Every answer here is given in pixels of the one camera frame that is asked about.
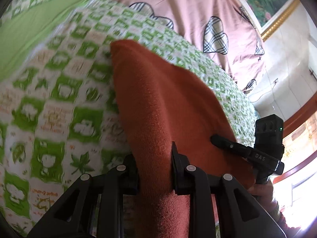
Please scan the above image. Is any person's right hand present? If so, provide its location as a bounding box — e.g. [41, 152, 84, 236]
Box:
[248, 178, 281, 216]

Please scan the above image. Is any rust orange knit sweater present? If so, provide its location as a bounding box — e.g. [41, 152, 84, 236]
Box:
[110, 39, 257, 238]

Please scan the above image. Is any pink quilt with plaid hearts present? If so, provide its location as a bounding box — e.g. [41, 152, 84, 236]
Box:
[63, 0, 266, 93]

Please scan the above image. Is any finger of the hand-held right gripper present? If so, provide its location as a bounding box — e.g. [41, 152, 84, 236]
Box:
[210, 134, 254, 159]

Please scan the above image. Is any reddish wooden frame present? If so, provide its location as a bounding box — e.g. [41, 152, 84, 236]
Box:
[271, 99, 317, 181]

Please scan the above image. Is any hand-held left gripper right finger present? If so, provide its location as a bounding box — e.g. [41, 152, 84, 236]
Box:
[171, 141, 285, 238]

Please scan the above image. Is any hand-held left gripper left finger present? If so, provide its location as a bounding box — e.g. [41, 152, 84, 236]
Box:
[26, 154, 140, 238]

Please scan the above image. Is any white wall cable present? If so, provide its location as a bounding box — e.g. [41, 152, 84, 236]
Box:
[250, 82, 276, 103]

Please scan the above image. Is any green patterned blanket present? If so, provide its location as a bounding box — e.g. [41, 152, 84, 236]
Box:
[0, 0, 259, 237]

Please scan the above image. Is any gold framed flower picture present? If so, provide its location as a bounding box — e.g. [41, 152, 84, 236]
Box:
[229, 0, 301, 42]

